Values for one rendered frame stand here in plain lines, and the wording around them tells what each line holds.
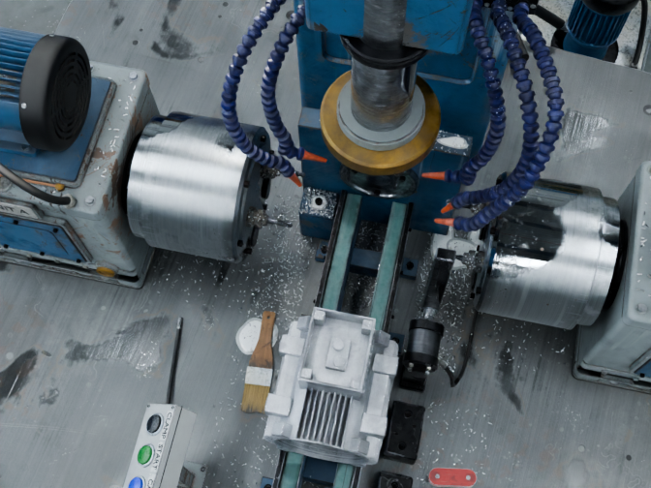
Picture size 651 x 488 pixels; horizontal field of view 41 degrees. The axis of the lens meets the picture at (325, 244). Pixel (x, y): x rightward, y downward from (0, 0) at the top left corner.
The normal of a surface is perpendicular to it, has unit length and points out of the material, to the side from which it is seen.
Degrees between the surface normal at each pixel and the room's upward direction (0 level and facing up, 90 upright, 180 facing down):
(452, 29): 90
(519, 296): 66
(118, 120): 0
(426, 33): 90
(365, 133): 0
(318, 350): 0
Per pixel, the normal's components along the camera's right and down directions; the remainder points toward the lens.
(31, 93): -0.15, 0.23
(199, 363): -0.02, -0.38
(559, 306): -0.20, 0.66
